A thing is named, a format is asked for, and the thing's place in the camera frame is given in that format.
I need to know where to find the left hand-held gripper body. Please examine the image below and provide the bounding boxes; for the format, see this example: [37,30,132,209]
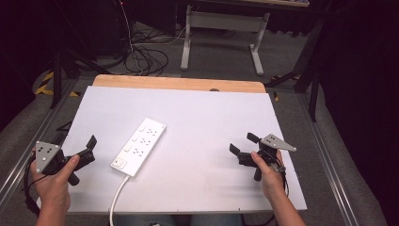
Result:
[35,140,88,186]

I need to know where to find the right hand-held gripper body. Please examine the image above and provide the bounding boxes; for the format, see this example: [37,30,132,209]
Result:
[237,134,297,183]

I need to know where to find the white power strip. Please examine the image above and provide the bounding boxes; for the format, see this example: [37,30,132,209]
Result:
[110,117,168,178]

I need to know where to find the person's left hand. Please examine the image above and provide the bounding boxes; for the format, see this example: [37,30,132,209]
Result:
[30,153,81,214]

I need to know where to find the person's right hand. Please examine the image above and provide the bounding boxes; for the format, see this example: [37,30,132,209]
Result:
[250,151,288,202]

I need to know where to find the white table board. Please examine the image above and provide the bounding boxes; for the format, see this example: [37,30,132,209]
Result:
[37,86,309,215]

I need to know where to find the yellow black floor tape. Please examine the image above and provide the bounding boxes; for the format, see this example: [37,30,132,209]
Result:
[33,71,80,98]

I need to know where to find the black metal stand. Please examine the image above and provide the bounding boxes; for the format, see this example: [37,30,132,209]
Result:
[48,0,111,110]
[263,17,326,122]

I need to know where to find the aluminium floor rail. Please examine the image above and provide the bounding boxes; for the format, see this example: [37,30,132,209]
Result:
[0,78,80,206]
[296,93,359,226]

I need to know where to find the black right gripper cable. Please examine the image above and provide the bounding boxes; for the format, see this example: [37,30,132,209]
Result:
[279,168,291,198]

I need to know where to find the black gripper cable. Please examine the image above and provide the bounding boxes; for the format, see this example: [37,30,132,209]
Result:
[279,168,291,198]
[23,154,42,218]

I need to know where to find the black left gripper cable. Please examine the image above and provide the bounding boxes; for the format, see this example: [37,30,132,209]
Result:
[23,154,42,218]

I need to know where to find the white power strip cable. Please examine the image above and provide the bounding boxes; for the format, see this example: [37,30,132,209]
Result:
[108,174,132,226]

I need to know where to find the black floor cables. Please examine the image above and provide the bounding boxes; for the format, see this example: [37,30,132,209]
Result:
[122,29,170,77]

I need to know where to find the thin white floor cable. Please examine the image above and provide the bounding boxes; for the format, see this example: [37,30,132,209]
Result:
[119,0,186,64]

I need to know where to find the grey metal desk frame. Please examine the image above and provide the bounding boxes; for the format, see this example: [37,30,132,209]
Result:
[180,4,271,76]

